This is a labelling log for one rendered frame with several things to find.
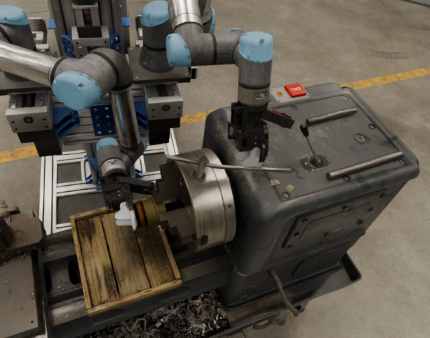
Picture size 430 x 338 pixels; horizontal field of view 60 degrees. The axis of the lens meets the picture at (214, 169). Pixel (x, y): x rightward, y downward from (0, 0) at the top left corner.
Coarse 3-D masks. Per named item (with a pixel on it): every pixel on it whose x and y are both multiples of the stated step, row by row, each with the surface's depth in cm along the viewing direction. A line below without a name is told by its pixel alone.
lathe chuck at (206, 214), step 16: (176, 160) 110; (176, 176) 113; (192, 176) 105; (208, 176) 106; (192, 192) 103; (208, 192) 104; (192, 208) 104; (208, 208) 104; (192, 224) 108; (208, 224) 105; (224, 224) 107; (208, 240) 108
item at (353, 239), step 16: (336, 240) 141; (352, 240) 149; (288, 256) 134; (304, 256) 136; (320, 256) 146; (336, 256) 156; (240, 272) 128; (256, 272) 129; (288, 272) 149; (304, 272) 158; (320, 272) 165; (224, 288) 148; (240, 288) 141; (256, 288) 149; (272, 288) 157; (224, 336) 195
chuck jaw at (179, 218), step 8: (160, 216) 111; (168, 216) 111; (176, 216) 112; (184, 216) 112; (160, 224) 112; (168, 224) 110; (176, 224) 109; (184, 224) 109; (176, 232) 111; (184, 232) 107; (192, 232) 108; (184, 240) 108; (192, 240) 109; (200, 240) 108
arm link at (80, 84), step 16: (0, 32) 117; (0, 48) 109; (16, 48) 109; (0, 64) 110; (16, 64) 107; (32, 64) 105; (48, 64) 104; (64, 64) 101; (80, 64) 101; (96, 64) 102; (112, 64) 105; (48, 80) 105; (64, 80) 98; (80, 80) 98; (96, 80) 101; (112, 80) 106; (64, 96) 102; (80, 96) 100; (96, 96) 102
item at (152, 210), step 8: (144, 200) 113; (152, 200) 112; (136, 208) 111; (144, 208) 110; (152, 208) 111; (160, 208) 112; (136, 216) 110; (144, 216) 110; (152, 216) 111; (144, 224) 111; (152, 224) 112
